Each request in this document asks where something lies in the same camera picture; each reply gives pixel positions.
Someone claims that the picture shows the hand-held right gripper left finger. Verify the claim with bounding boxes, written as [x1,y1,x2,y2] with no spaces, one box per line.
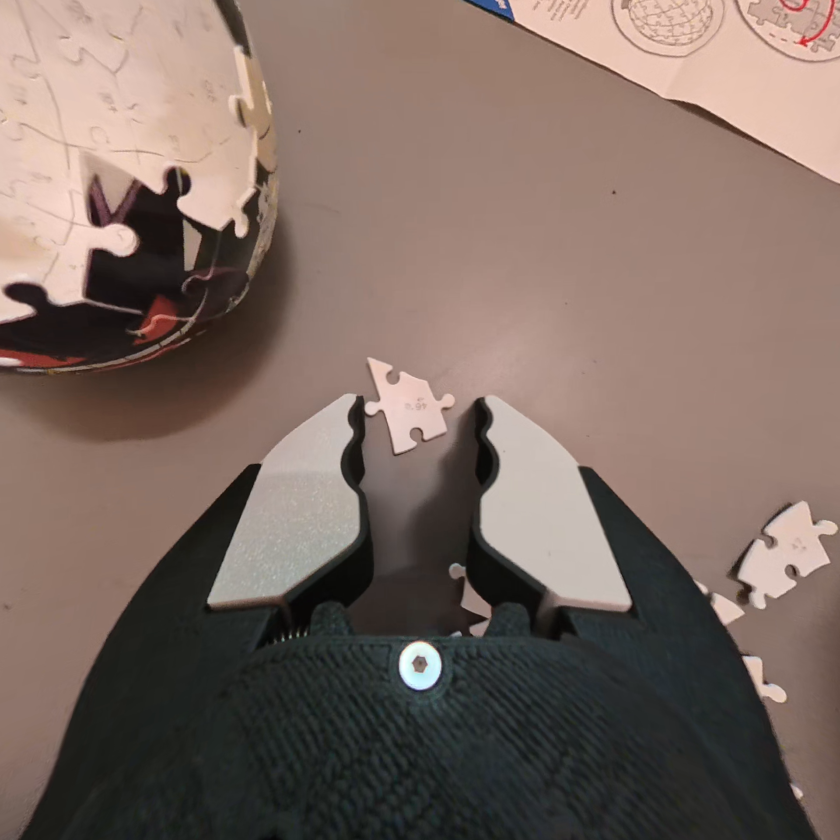
[206,395,374,624]

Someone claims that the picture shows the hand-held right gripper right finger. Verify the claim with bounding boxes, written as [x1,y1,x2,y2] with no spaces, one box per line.
[466,395,633,634]

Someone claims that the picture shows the white puzzle piece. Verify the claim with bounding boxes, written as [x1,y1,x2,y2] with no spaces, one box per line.
[364,357,455,455]

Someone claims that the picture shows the colourful puzzle ball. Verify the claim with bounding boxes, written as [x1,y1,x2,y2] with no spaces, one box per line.
[0,0,280,375]

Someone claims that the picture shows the pile of white puzzle pieces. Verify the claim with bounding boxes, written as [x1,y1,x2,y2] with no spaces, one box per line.
[449,502,839,802]

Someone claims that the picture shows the puzzle instruction leaflet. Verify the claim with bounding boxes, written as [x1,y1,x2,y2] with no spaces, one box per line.
[462,0,840,185]

